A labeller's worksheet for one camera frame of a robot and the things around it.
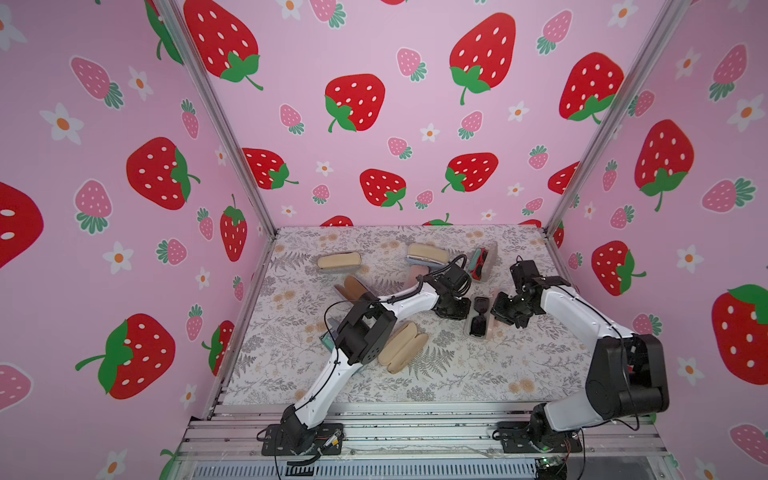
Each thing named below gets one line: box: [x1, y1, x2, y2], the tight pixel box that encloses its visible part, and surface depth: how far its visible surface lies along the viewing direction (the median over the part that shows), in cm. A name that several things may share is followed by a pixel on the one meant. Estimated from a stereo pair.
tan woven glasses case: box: [378, 322, 429, 374], surface depth 91 cm
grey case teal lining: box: [468, 241, 498, 282], surface depth 107 cm
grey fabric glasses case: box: [317, 252, 361, 269], surface depth 113 cm
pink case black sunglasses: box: [464, 294, 495, 340], surface depth 95 cm
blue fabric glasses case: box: [406, 243, 450, 267], surface depth 113 cm
